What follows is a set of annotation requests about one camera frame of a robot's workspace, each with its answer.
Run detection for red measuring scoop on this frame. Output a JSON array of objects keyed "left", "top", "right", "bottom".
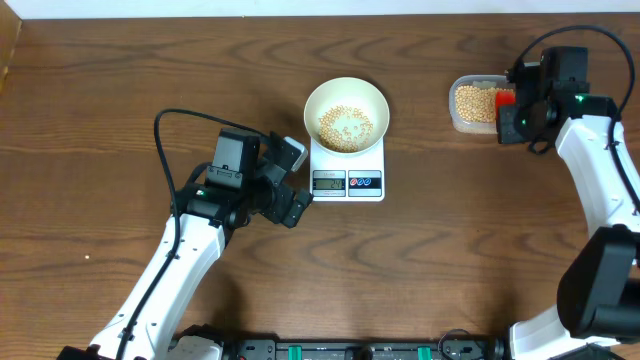
[{"left": 495, "top": 89, "right": 516, "bottom": 119}]

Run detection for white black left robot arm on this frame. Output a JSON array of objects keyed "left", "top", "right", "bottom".
[{"left": 59, "top": 128, "right": 312, "bottom": 359}]

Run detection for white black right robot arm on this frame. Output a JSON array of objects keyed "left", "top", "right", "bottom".
[{"left": 496, "top": 46, "right": 639, "bottom": 359}]

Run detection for white digital kitchen scale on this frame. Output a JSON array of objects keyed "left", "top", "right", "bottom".
[{"left": 309, "top": 140, "right": 386, "bottom": 202}]

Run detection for yellow soybeans in bowl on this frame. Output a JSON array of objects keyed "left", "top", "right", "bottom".
[{"left": 318, "top": 105, "right": 374, "bottom": 153}]

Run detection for white round bowl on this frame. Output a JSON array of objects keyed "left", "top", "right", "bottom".
[{"left": 304, "top": 77, "right": 391, "bottom": 156}]

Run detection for clear plastic bean container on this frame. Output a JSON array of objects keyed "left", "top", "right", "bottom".
[{"left": 449, "top": 75, "right": 515, "bottom": 135}]

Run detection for yellow soybeans in container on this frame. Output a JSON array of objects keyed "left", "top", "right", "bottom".
[{"left": 454, "top": 85, "right": 498, "bottom": 123}]

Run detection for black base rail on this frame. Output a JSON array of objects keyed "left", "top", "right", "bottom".
[{"left": 169, "top": 324, "right": 511, "bottom": 360}]

